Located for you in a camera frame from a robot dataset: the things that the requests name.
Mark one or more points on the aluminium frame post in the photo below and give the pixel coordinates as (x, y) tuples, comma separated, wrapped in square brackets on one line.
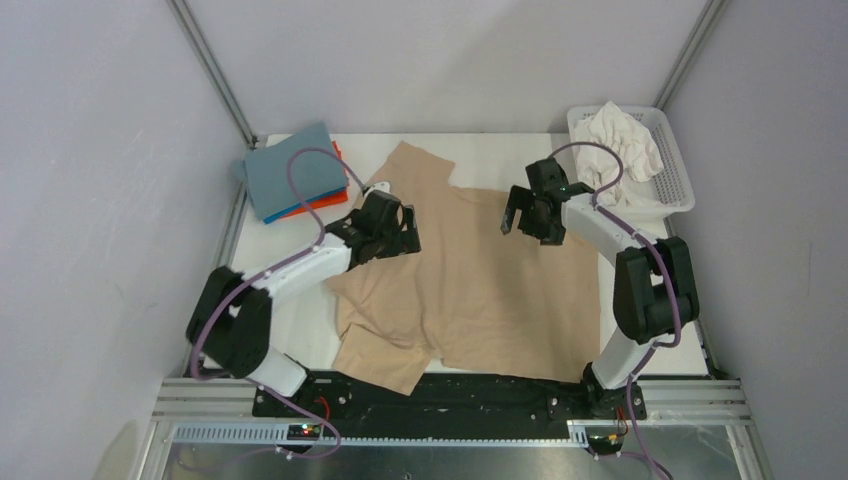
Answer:
[(703, 29), (207, 59)]

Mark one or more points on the left aluminium frame post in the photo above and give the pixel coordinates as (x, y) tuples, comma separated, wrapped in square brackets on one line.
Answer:
[(207, 59)]

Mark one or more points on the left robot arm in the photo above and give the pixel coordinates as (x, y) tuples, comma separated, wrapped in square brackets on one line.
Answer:
[(233, 318)]

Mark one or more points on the folded bright blue t shirt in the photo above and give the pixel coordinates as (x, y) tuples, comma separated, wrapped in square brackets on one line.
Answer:
[(291, 212)]

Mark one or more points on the crumpled white t shirt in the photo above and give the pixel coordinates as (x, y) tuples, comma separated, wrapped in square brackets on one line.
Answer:
[(619, 153)]

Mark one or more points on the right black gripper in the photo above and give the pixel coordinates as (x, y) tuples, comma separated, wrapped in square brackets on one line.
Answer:
[(523, 198)]

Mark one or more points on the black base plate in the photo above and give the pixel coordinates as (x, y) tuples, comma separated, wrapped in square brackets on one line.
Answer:
[(447, 406)]

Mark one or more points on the beige t shirt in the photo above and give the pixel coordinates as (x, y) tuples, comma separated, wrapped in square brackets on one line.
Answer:
[(472, 298)]

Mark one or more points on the white plastic basket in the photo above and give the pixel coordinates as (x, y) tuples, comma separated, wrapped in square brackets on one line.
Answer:
[(672, 186)]

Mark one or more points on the right aluminium frame post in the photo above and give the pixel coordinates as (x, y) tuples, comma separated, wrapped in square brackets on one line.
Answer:
[(703, 29)]

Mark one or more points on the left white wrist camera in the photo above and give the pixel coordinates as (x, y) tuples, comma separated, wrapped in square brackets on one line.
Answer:
[(381, 186)]

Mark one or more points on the folded orange t shirt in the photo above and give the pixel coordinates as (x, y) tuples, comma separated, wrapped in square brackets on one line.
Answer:
[(320, 180)]

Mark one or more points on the folded grey-blue t shirt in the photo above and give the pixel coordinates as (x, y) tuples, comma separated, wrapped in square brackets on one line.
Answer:
[(267, 172)]

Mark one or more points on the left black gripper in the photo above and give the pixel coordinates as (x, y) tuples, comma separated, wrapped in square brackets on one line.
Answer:
[(404, 241)]

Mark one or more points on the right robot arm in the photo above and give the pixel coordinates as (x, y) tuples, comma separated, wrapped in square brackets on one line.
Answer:
[(654, 293)]

